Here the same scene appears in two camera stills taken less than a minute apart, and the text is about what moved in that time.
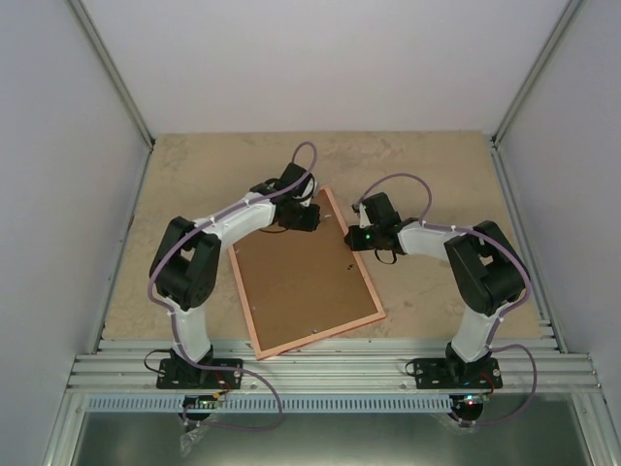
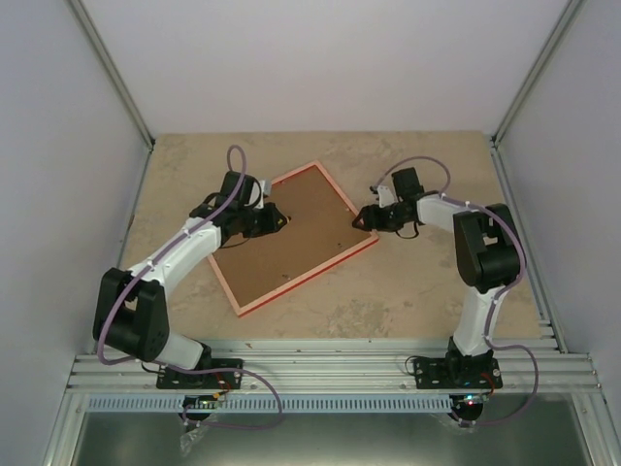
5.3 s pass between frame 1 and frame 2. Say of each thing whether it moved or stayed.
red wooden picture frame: moved
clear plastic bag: stayed
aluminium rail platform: stayed
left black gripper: moved
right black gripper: moved
